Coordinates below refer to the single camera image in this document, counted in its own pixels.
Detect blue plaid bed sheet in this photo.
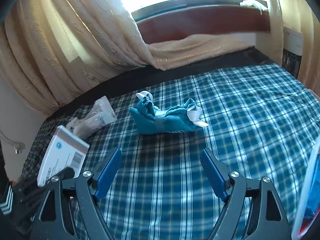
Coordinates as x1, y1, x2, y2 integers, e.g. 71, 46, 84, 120
23, 63, 319, 239

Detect beige curtain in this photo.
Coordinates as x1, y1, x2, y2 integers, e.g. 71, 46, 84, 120
1, 0, 250, 115
267, 0, 319, 95

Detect beige right curtain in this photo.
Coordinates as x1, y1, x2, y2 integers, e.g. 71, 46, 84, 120
267, 0, 319, 95

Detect white tower fan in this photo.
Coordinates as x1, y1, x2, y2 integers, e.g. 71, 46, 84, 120
281, 26, 304, 79

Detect white plastic bag pack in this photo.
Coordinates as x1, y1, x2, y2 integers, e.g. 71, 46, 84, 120
66, 96, 117, 140

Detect dark window frame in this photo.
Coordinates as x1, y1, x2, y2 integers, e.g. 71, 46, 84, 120
131, 0, 268, 23

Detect red white snack packet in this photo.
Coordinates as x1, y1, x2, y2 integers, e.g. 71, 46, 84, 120
300, 195, 319, 236

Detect white wall plug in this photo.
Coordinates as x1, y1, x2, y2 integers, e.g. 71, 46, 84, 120
0, 130, 25, 154

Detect clear round plastic basin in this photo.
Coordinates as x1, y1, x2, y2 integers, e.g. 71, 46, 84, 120
291, 137, 319, 239

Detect teal cloth with white ribbon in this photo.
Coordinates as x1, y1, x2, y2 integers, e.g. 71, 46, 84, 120
130, 90, 209, 135

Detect beige left curtain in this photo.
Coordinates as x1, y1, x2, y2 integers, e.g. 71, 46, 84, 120
1, 0, 250, 115

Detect brown wooden windowsill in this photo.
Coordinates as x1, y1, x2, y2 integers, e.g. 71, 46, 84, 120
137, 5, 271, 44

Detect white cloth on sill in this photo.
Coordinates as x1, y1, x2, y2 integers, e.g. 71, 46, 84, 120
239, 0, 268, 14

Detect white medicine box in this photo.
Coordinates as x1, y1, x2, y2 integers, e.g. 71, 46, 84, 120
37, 125, 89, 187

